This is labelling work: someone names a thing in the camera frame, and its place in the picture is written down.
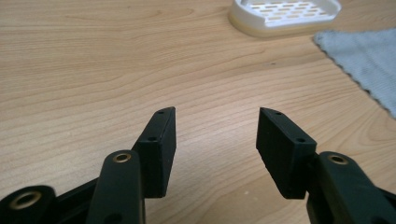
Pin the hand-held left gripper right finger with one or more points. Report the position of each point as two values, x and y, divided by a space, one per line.
285 155

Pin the light blue cloth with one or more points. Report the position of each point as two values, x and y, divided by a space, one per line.
364 59

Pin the white slotted soap dish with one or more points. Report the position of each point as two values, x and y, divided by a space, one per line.
280 17

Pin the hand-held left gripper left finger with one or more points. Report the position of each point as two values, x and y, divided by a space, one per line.
155 158

